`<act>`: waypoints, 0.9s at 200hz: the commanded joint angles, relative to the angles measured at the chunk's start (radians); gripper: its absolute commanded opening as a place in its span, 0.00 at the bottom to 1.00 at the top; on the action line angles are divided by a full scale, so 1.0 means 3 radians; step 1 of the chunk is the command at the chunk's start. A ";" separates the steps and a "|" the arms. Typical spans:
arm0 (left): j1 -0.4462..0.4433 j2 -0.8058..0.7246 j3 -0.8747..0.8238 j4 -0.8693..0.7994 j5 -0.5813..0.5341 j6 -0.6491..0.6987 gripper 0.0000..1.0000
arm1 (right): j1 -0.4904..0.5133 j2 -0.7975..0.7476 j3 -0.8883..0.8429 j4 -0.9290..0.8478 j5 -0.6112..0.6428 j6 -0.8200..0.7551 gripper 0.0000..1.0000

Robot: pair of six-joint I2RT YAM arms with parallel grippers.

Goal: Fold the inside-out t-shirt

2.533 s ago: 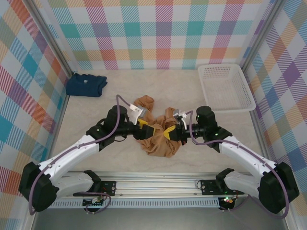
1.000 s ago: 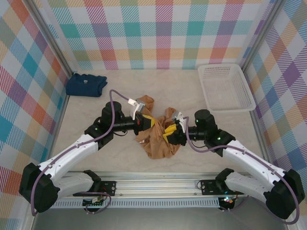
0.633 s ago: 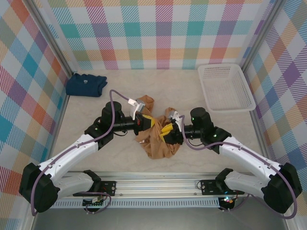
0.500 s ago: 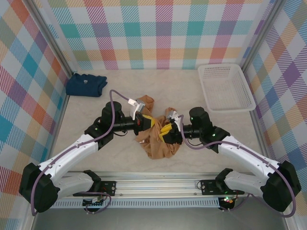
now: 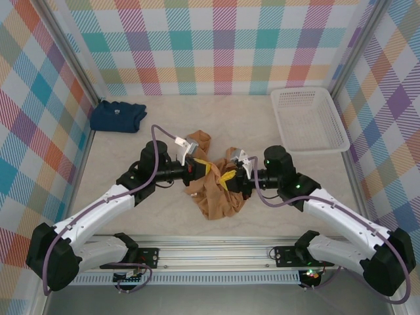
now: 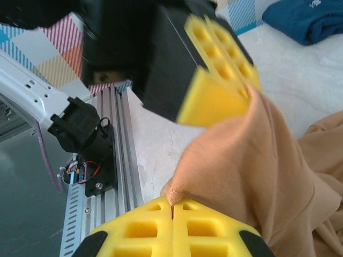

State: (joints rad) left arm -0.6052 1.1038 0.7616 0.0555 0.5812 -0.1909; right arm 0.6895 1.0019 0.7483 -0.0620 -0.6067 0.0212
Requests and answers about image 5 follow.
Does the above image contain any tan t-shirt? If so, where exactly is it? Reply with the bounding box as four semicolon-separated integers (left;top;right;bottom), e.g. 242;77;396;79
183;129;253;221

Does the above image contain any white plastic mesh basket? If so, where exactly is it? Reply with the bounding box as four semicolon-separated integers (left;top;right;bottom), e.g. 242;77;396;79
270;87;350;152

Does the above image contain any folded navy blue t-shirt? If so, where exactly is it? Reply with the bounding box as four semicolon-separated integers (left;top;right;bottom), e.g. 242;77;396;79
90;100;148;134

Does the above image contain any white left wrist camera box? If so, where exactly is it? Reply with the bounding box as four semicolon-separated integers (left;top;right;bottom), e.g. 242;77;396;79
173;135;200;167

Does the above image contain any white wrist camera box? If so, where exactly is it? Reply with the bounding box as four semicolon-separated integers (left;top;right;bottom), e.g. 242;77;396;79
173;135;200;167
228;147;255;180

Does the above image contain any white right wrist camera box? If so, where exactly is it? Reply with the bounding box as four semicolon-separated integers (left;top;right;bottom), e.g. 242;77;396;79
228;147;255;180

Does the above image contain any aluminium mounting rail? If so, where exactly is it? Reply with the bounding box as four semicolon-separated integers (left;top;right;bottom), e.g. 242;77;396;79
35;232;398;272

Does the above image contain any aluminium table side rail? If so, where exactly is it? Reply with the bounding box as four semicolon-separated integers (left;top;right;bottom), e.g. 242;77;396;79
341;149;377;242
58;96;105;247

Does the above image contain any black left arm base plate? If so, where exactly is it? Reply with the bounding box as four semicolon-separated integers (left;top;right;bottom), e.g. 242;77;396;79
100;247;160;270

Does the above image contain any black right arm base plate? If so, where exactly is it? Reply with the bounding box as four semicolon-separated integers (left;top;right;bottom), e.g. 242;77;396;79
274;244;336;268

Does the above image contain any white slotted cable tray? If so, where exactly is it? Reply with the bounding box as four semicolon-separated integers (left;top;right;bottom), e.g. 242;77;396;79
51;270;302;286

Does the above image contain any aluminium frame post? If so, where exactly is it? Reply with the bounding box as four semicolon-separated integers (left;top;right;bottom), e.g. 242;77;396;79
32;0;105;106
327;0;393;99

